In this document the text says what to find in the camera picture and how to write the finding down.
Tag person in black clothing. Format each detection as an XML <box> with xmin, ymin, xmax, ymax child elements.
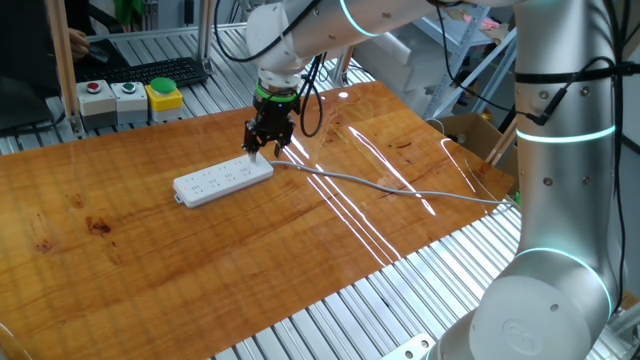
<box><xmin>0</xmin><ymin>0</ymin><xmax>64</xmax><ymax>134</ymax></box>

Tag grey metal shelf rack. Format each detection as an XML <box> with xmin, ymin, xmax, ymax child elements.
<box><xmin>414</xmin><ymin>14</ymin><xmax>519</xmax><ymax>121</ymax></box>

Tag person's bare hand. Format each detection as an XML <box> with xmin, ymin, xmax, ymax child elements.
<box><xmin>68</xmin><ymin>28</ymin><xmax>91</xmax><ymax>60</ymax></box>

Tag grey power strip cable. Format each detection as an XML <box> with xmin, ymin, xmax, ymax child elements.
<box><xmin>269</xmin><ymin>159</ymin><xmax>521</xmax><ymax>207</ymax></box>

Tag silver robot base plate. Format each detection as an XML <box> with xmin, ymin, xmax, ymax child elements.
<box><xmin>379</xmin><ymin>332</ymin><xmax>437</xmax><ymax>360</ymax></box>

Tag hanging green fabric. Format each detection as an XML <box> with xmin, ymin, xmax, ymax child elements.
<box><xmin>113</xmin><ymin>0</ymin><xmax>144</xmax><ymax>29</ymax></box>

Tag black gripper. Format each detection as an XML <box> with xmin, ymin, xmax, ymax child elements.
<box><xmin>241</xmin><ymin>98</ymin><xmax>302</xmax><ymax>164</ymax></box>

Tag white power strip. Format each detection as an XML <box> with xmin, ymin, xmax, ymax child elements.
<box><xmin>172</xmin><ymin>150</ymin><xmax>275</xmax><ymax>209</ymax></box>

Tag cardboard box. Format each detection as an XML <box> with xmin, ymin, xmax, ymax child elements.
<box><xmin>428</xmin><ymin>112</ymin><xmax>521</xmax><ymax>181</ymax></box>

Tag yellow box green mushroom button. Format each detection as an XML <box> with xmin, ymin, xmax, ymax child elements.
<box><xmin>144</xmin><ymin>76</ymin><xmax>184</xmax><ymax>123</ymax></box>

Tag wood grain table mat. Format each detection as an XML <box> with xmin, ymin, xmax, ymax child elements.
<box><xmin>0</xmin><ymin>80</ymin><xmax>516</xmax><ymax>360</ymax></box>

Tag white foam blocks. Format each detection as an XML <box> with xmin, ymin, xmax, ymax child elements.
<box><xmin>352</xmin><ymin>34</ymin><xmax>451</xmax><ymax>109</ymax></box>

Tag small green button control box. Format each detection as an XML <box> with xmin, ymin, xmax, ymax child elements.
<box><xmin>109</xmin><ymin>81</ymin><xmax>150</xmax><ymax>125</ymax></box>

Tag aluminium frame post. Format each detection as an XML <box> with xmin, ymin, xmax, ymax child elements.
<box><xmin>44</xmin><ymin>0</ymin><xmax>85</xmax><ymax>137</ymax></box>
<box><xmin>485</xmin><ymin>117</ymin><xmax>519</xmax><ymax>167</ymax></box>
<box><xmin>196</xmin><ymin>0</ymin><xmax>217</xmax><ymax>72</ymax></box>

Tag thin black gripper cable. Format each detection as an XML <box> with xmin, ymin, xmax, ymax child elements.
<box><xmin>298</xmin><ymin>52</ymin><xmax>327</xmax><ymax>139</ymax></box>

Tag black keyboard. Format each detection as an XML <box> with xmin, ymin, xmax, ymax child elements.
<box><xmin>74</xmin><ymin>56</ymin><xmax>210</xmax><ymax>89</ymax></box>

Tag red button control box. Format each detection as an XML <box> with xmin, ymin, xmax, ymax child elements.
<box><xmin>75</xmin><ymin>79</ymin><xmax>118</xmax><ymax>131</ymax></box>

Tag black velcro strap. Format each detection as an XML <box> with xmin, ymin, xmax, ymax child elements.
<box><xmin>513</xmin><ymin>60</ymin><xmax>640</xmax><ymax>85</ymax></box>

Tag aluminium frame crossbar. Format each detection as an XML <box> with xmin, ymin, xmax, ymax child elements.
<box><xmin>77</xmin><ymin>19</ymin><xmax>251</xmax><ymax>45</ymax></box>

